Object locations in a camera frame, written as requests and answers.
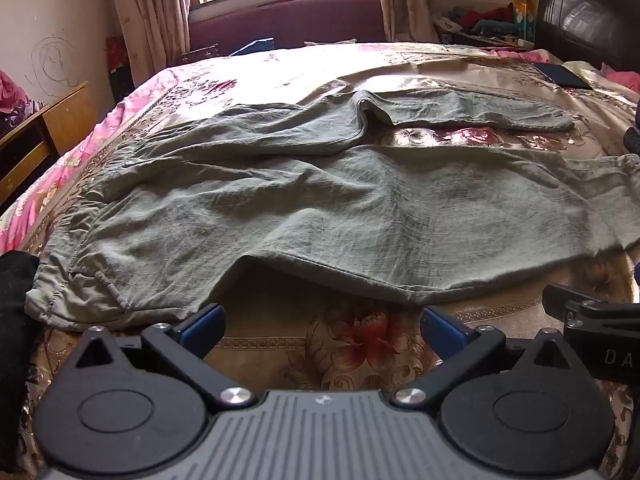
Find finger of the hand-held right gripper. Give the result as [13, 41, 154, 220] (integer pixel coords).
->
[542, 284, 608, 332]

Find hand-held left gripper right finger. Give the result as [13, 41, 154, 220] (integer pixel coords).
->
[391, 306, 576, 407]

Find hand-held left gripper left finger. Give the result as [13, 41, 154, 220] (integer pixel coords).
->
[70, 304, 257, 408]

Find grey-green pants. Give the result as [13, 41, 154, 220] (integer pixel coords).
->
[25, 77, 640, 333]

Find floral bedspread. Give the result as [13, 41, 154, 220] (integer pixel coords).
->
[0, 42, 640, 476]

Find black cloth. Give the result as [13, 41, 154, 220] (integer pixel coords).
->
[0, 250, 42, 471]

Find black phone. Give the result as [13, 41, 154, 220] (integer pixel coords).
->
[531, 62, 594, 91]

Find wooden desk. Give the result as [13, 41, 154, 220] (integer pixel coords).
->
[0, 80, 98, 206]

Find red bag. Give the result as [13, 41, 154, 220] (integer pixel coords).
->
[106, 35, 135, 102]

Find dark bed headboard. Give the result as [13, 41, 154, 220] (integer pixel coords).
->
[535, 0, 640, 73]

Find pile of colourful clothes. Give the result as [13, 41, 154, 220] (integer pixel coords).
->
[432, 2, 536, 50]

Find yellow box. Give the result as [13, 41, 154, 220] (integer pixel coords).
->
[510, 0, 538, 41]

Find pink cloth on desk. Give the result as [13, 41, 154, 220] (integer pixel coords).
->
[0, 70, 36, 136]

